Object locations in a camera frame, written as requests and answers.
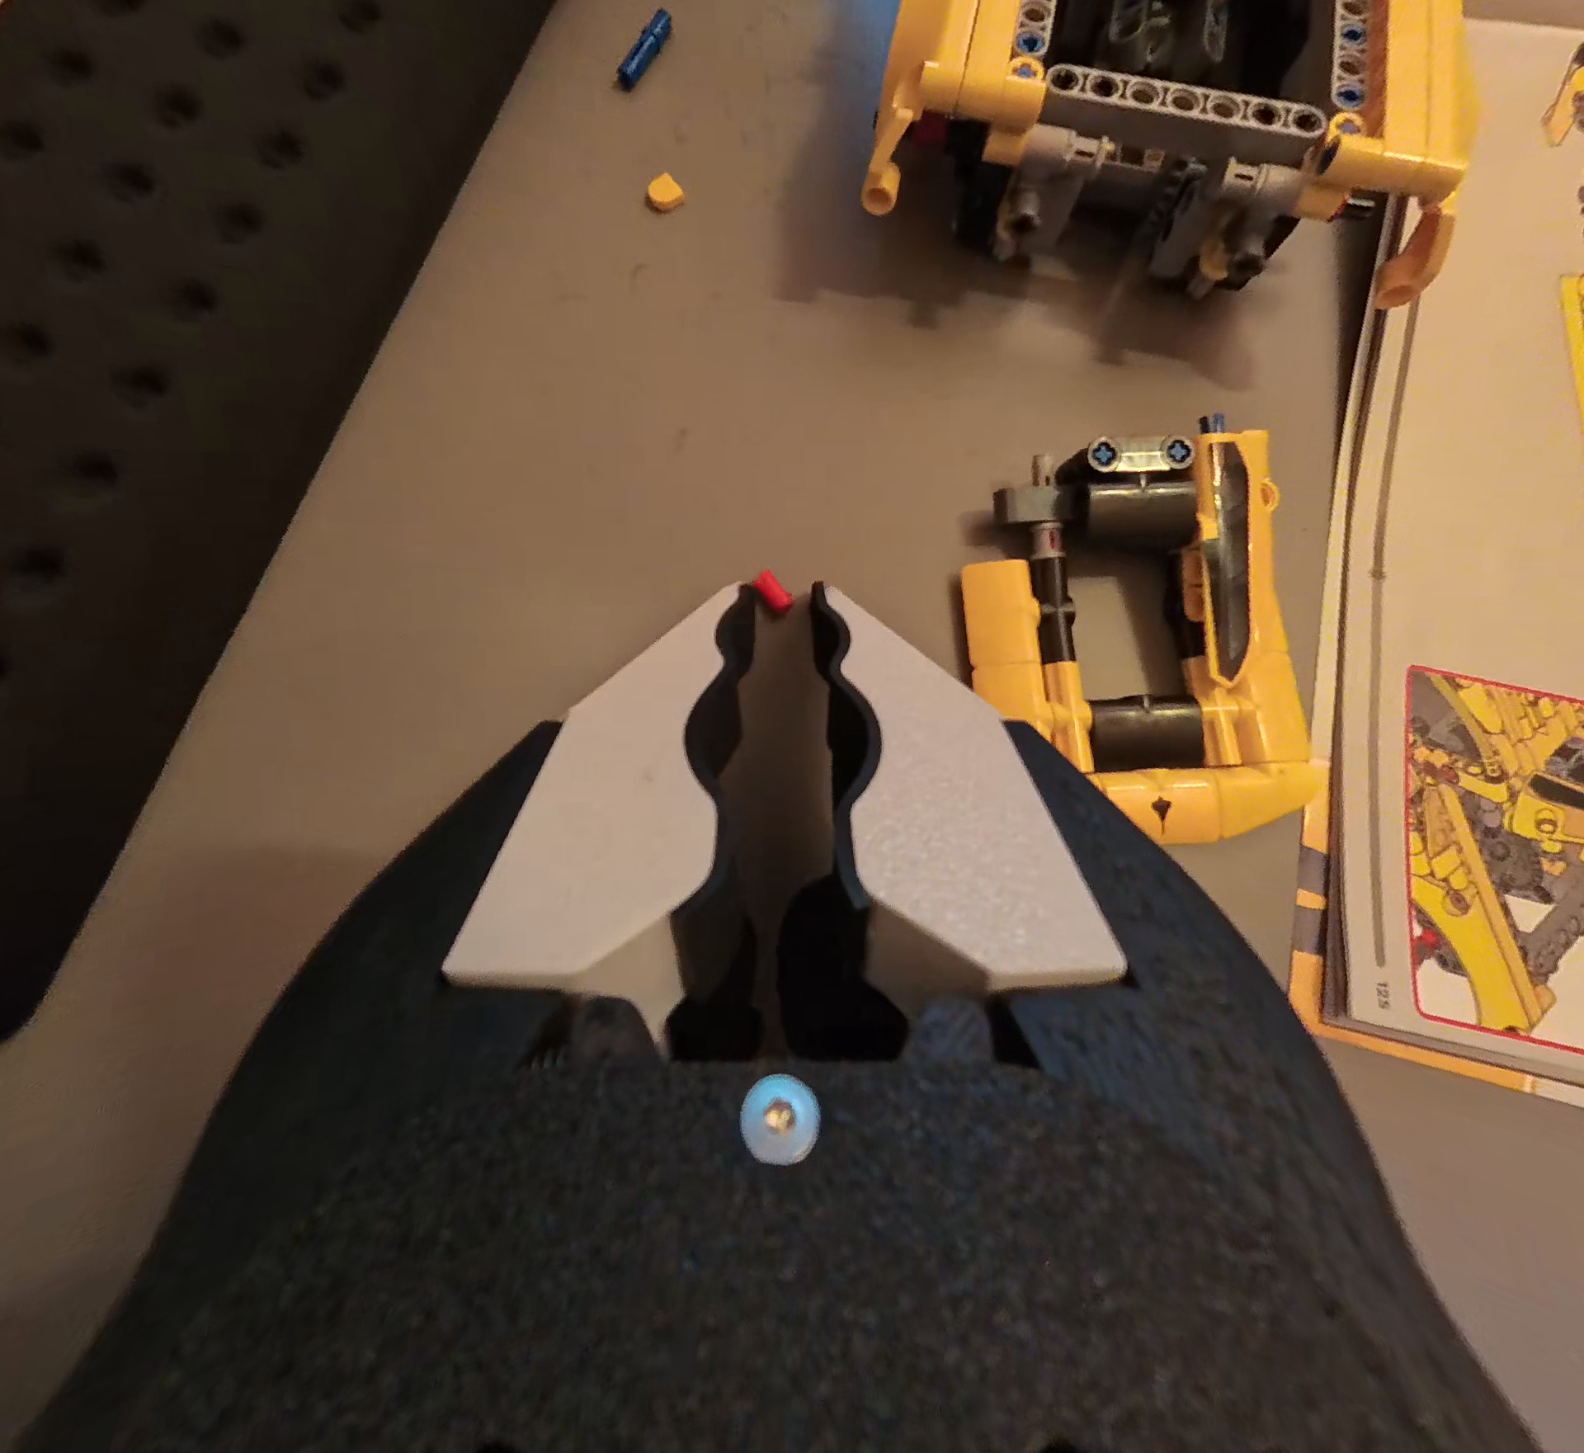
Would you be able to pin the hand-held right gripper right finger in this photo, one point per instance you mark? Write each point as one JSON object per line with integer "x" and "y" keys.
{"x": 976, "y": 846}

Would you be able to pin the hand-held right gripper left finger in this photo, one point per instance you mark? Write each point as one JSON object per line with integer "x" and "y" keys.
{"x": 580, "y": 846}

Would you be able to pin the yellow brick subassembly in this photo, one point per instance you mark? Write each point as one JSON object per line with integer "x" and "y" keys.
{"x": 1015, "y": 662}

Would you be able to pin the small red brick pin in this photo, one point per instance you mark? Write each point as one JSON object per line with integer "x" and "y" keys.
{"x": 773, "y": 592}

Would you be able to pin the yellow brick car model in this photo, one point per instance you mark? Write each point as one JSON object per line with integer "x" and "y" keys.
{"x": 965, "y": 31}

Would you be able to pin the grey desk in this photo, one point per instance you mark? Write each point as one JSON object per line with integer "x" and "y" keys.
{"x": 494, "y": 427}

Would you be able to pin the open instruction booklet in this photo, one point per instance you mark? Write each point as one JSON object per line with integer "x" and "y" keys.
{"x": 1459, "y": 489}

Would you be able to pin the small yellow brick pin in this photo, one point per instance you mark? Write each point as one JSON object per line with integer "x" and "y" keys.
{"x": 664, "y": 192}

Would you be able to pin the black studded mat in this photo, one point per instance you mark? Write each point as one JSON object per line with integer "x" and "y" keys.
{"x": 184, "y": 302}

